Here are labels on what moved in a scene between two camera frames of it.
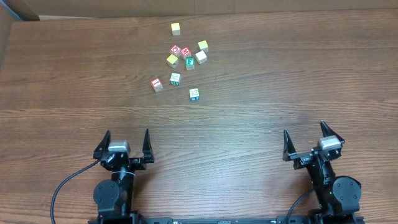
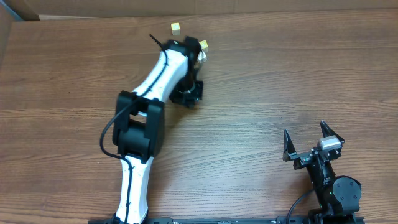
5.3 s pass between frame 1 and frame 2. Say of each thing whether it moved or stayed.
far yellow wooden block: stayed
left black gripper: moved
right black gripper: stayed
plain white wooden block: stayed
